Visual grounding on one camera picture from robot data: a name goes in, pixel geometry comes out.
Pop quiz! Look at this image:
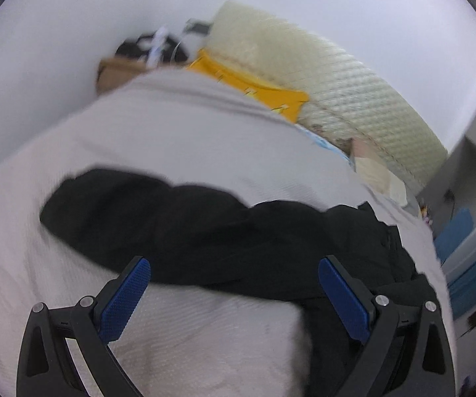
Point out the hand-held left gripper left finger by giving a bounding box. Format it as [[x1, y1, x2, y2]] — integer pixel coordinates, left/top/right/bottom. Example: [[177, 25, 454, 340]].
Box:
[[16, 256, 152, 397]]

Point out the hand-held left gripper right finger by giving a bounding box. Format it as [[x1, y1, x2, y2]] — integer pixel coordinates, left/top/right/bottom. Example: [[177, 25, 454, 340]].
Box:
[[318, 255, 456, 397]]

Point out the black garment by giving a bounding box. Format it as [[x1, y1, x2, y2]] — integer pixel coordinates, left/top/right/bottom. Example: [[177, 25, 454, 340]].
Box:
[[40, 168, 439, 397]]

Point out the blue folder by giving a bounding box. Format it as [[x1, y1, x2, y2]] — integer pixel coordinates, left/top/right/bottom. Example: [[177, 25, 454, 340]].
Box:
[[433, 208, 476, 263]]

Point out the light blue printed cloth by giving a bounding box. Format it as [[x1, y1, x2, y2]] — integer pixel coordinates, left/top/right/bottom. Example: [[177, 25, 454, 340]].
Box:
[[294, 124, 356, 170]]

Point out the grey cabinet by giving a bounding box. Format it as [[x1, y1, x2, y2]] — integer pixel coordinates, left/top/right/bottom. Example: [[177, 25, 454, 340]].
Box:
[[416, 134, 476, 327]]

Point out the grey bed sheet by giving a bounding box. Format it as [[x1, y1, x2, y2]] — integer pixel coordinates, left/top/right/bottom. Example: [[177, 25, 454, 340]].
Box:
[[0, 67, 456, 397]]

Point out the brown cardboard box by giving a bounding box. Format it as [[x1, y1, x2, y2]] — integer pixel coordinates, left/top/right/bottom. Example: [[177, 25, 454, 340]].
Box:
[[95, 57, 156, 95]]

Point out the black bag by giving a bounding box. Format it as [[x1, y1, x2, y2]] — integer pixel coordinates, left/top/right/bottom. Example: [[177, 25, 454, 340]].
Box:
[[115, 33, 189, 67]]

